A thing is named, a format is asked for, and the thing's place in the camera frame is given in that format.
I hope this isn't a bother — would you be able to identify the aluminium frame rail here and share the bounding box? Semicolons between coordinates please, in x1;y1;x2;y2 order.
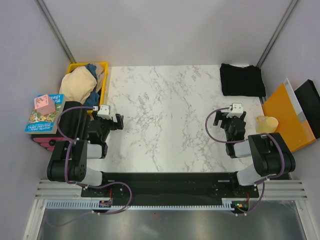
35;180;308;200

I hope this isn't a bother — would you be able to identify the right corner aluminium post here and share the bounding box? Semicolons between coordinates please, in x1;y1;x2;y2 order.
255;0;300;68

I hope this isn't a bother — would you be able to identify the cream yellow t shirt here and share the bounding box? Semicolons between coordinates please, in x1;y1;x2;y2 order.
59;66;90;104

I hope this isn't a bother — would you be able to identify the white cable duct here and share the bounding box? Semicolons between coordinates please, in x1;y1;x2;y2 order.
45;197;251;210

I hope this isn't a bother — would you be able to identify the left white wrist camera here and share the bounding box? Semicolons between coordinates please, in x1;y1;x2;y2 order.
97;104;111;120

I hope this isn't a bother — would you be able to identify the left corner aluminium post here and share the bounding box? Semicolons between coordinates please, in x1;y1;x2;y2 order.
35;0;76;64

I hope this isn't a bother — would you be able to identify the beige t shirt in bin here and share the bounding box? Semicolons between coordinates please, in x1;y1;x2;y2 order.
94;62;108;93

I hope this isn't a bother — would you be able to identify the orange board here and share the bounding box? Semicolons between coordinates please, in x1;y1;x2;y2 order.
262;83;316;152

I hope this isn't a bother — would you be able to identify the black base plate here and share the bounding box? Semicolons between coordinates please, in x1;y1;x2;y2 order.
81;172;259;207

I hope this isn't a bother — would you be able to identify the yellow plastic cup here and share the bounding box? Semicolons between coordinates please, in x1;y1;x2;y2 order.
255;116;279;134

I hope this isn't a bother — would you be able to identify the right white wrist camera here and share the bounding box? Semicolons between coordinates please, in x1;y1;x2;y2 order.
226;103;244;118

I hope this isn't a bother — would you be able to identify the white strip board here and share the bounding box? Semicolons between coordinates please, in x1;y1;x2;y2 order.
283;78;307;124

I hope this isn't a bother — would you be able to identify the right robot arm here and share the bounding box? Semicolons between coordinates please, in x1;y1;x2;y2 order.
209;107;296;197

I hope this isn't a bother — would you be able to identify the blue t shirt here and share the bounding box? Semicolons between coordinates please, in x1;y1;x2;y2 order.
83;63;100;107

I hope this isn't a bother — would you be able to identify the yellow plastic bin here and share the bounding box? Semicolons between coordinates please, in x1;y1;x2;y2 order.
59;62;109;107

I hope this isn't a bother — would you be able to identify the blue illustrated book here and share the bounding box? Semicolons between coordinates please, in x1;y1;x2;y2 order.
24;93;66;135

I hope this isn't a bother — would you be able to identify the pink black box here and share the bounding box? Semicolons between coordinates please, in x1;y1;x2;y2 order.
31;134;65;152

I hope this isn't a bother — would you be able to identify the corner aluminium post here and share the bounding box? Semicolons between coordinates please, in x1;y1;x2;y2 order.
35;0;76;64
255;0;300;68

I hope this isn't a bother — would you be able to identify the folded black t shirt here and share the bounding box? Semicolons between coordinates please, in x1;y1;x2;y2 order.
219;63;266;98

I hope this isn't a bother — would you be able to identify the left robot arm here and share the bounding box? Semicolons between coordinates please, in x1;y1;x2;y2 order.
46;101;124;197

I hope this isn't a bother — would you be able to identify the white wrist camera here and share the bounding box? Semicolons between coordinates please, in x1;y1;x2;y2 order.
226;103;244;118
97;104;111;120

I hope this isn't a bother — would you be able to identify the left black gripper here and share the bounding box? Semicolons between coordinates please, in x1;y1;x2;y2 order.
92;111;123;142

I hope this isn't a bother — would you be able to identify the pink cube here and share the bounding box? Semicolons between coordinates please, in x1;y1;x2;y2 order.
34;94;56;115

